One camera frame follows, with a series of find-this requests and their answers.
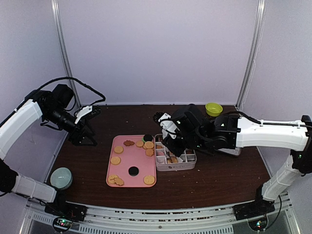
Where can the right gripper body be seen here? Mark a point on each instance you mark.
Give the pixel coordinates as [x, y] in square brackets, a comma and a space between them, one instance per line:
[190, 141]

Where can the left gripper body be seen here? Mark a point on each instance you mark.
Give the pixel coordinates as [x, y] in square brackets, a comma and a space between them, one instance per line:
[72, 135]

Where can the large round tan cookie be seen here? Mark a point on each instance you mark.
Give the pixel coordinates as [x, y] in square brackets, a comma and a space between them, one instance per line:
[172, 160]

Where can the pink round cookie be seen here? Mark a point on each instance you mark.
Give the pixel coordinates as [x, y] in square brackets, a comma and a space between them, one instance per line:
[160, 153]

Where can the brown leaf shaped cookie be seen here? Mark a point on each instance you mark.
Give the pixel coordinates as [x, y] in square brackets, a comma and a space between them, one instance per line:
[128, 143]

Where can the metal serving tongs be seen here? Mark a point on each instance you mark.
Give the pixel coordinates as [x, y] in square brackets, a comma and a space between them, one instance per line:
[168, 158]

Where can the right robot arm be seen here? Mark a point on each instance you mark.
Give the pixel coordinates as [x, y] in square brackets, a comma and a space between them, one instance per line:
[235, 130]

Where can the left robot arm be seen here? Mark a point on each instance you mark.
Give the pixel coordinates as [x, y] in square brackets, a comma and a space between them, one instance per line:
[29, 134]

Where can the green plastic bowl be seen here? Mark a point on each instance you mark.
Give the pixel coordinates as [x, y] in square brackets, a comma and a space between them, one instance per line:
[213, 109]

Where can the white divided cookie tin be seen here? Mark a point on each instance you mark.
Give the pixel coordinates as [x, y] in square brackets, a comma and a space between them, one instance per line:
[186, 161]

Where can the black sandwich cookie top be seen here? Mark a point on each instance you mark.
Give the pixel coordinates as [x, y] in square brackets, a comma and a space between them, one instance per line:
[148, 137]

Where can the black sandwich cookie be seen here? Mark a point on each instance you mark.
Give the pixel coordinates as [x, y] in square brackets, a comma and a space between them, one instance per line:
[133, 171]
[148, 137]

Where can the round cookie red mark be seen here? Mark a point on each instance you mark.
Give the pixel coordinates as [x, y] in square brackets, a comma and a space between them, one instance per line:
[111, 179]

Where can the pink plastic tray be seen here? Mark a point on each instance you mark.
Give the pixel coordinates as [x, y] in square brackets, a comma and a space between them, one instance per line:
[123, 157]

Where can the black sandwich cookie lower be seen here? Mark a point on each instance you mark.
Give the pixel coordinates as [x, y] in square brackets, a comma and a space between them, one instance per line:
[133, 171]

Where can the round tan cookie bottom right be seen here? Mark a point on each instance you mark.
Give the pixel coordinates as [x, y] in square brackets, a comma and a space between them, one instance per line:
[149, 180]

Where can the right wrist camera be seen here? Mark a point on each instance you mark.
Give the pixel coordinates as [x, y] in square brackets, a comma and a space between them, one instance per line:
[169, 128]

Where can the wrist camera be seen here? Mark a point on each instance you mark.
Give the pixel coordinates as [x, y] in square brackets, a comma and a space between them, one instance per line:
[87, 112]
[169, 128]

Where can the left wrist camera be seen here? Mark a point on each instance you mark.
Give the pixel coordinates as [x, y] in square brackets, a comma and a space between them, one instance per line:
[87, 112]

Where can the right frame post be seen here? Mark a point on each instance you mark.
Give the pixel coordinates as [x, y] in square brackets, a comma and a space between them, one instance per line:
[255, 44]

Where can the frame post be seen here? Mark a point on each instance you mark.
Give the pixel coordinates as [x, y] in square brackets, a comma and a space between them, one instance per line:
[61, 40]
[255, 44]

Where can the left frame post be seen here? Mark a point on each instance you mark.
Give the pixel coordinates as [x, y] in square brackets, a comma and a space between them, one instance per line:
[61, 40]

